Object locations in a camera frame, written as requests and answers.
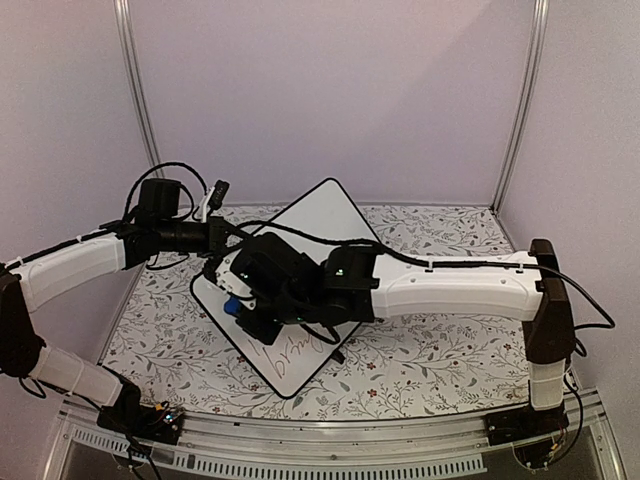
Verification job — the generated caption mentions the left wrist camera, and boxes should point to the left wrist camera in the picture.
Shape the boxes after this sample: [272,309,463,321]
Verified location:
[198,180,230,223]

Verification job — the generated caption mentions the aluminium corner post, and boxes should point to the aluminium corner post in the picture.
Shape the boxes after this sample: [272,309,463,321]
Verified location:
[113,0,161,167]
[491,0,549,216]

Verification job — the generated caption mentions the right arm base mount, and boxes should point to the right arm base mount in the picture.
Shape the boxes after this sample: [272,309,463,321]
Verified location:
[483,402,569,470]

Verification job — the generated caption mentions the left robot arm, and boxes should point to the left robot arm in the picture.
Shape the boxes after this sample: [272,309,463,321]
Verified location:
[1,171,229,434]

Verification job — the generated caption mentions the front aluminium rail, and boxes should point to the front aluminium rail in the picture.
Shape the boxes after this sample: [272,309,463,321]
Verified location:
[43,389,631,479]

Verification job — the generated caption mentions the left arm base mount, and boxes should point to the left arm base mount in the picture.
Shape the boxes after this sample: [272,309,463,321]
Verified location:
[97,395,185,445]

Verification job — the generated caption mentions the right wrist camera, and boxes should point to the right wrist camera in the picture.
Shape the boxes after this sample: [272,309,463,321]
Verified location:
[203,251,256,310]

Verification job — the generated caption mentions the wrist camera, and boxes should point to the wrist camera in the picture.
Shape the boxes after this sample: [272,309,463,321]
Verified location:
[198,180,230,223]
[203,251,256,310]

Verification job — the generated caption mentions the right aluminium corner post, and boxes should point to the right aluminium corner post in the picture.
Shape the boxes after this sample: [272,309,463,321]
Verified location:
[491,0,549,216]

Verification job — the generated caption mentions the left aluminium corner post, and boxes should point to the left aluminium corner post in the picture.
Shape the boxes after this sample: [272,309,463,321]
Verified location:
[113,0,161,167]

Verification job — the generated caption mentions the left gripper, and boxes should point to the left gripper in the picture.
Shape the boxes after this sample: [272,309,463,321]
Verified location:
[157,216,251,259]

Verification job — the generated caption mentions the floral patterned table mat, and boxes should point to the floral patterned table mat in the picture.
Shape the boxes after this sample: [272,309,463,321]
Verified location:
[97,203,576,421]

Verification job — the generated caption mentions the white whiteboard black frame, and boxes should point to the white whiteboard black frame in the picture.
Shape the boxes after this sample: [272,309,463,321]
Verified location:
[190,178,376,399]

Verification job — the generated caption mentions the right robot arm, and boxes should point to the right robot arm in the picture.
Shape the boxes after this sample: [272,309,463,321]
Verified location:
[223,222,615,436]

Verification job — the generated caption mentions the blue whiteboard eraser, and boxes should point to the blue whiteboard eraser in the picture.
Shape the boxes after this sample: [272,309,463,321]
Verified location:
[223,297,243,317]

